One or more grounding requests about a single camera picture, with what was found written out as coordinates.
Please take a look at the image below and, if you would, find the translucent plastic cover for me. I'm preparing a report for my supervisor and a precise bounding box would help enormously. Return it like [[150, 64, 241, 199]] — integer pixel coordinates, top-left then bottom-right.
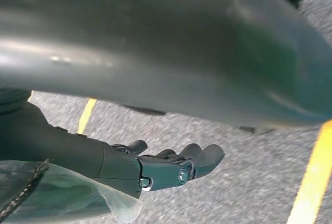
[[0, 160, 143, 224]]

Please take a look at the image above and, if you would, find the yellow floor tape outline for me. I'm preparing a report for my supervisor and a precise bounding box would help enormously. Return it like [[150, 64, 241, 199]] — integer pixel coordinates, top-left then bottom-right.
[[77, 98, 332, 224]]

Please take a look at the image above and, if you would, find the braided black cable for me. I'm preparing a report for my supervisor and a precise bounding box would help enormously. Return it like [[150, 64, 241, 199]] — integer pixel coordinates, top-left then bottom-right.
[[0, 160, 51, 224]]

